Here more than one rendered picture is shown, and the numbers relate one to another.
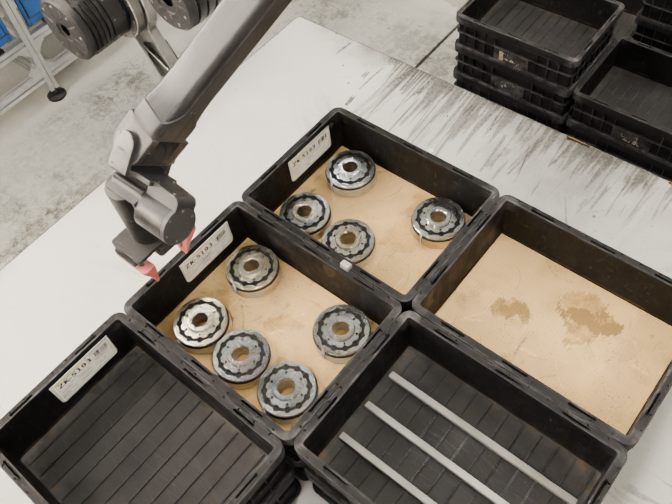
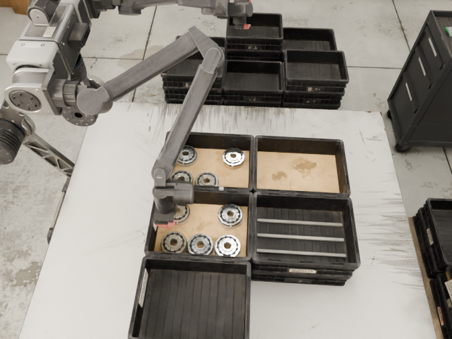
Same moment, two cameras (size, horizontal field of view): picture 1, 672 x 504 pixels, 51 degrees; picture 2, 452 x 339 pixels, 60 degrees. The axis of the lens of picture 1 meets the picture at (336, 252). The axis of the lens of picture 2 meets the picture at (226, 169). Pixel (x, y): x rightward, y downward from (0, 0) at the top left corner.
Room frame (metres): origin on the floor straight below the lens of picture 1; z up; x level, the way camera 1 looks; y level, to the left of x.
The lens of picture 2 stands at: (0.05, 0.57, 2.29)
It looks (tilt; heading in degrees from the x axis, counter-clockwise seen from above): 55 degrees down; 315
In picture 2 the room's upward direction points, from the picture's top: 1 degrees clockwise
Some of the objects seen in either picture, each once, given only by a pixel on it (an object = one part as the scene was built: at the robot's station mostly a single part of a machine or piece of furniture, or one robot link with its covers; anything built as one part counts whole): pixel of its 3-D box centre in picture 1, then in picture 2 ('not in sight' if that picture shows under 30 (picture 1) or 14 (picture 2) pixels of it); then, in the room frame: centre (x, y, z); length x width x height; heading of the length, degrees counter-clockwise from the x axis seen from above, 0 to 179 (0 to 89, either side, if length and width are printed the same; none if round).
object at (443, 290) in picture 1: (554, 323); (298, 172); (0.53, -0.35, 0.87); 0.40 x 0.30 x 0.11; 42
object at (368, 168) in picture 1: (350, 169); (185, 154); (0.95, -0.06, 0.86); 0.10 x 0.10 x 0.01
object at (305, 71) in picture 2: not in sight; (309, 89); (1.08, -1.26, 0.37); 0.40 x 0.30 x 0.45; 43
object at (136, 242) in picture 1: (145, 221); (164, 204); (0.65, 0.26, 1.17); 0.10 x 0.07 x 0.07; 133
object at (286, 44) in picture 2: not in sight; (304, 58); (1.36, -1.55, 0.31); 0.40 x 0.30 x 0.34; 43
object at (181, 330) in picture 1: (200, 321); (173, 243); (0.65, 0.26, 0.86); 0.10 x 0.10 x 0.01
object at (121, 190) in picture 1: (134, 196); (164, 194); (0.64, 0.26, 1.23); 0.07 x 0.06 x 0.07; 44
